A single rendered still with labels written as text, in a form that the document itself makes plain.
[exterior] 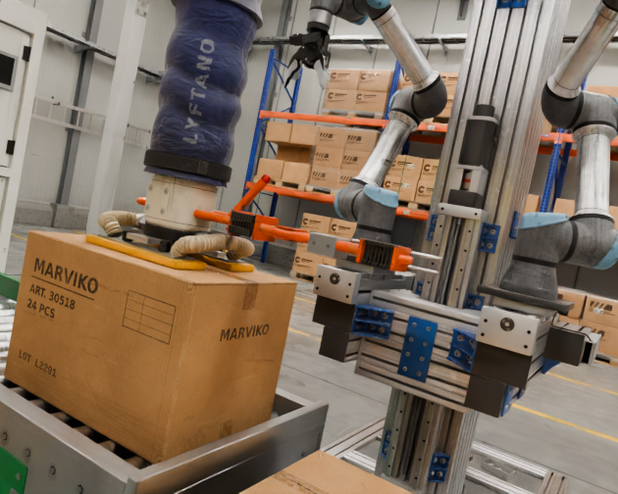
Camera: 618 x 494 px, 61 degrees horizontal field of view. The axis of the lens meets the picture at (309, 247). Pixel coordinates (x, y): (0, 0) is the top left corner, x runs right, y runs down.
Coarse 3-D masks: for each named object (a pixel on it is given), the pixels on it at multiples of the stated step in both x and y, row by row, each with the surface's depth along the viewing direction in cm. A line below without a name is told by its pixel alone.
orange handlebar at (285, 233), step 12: (144, 204) 143; (204, 216) 131; (216, 216) 129; (228, 216) 128; (264, 228) 121; (276, 228) 119; (288, 228) 117; (288, 240) 117; (300, 240) 116; (348, 252) 109; (408, 264) 104
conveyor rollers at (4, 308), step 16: (0, 304) 209; (16, 304) 214; (0, 320) 190; (0, 336) 173; (0, 352) 157; (0, 368) 147; (16, 384) 142; (32, 400) 130; (64, 416) 126; (272, 416) 152; (80, 432) 119; (96, 432) 122; (112, 448) 116; (144, 464) 112
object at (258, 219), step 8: (232, 216) 124; (240, 216) 122; (248, 216) 121; (256, 216) 121; (264, 216) 122; (232, 224) 124; (240, 224) 123; (248, 224) 122; (256, 224) 121; (272, 224) 126; (232, 232) 123; (240, 232) 122; (248, 232) 121; (256, 232) 121; (264, 240) 124; (272, 240) 127
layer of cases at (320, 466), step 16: (304, 464) 126; (320, 464) 128; (336, 464) 130; (272, 480) 115; (288, 480) 117; (304, 480) 118; (320, 480) 120; (336, 480) 121; (352, 480) 123; (368, 480) 124; (384, 480) 126
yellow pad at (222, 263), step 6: (156, 246) 150; (198, 258) 141; (204, 258) 140; (210, 258) 139; (216, 258) 140; (222, 258) 140; (210, 264) 139; (216, 264) 138; (222, 264) 137; (228, 264) 136; (234, 264) 137; (240, 264) 139; (246, 264) 142; (228, 270) 136; (234, 270) 136; (240, 270) 138; (246, 270) 141; (252, 270) 143
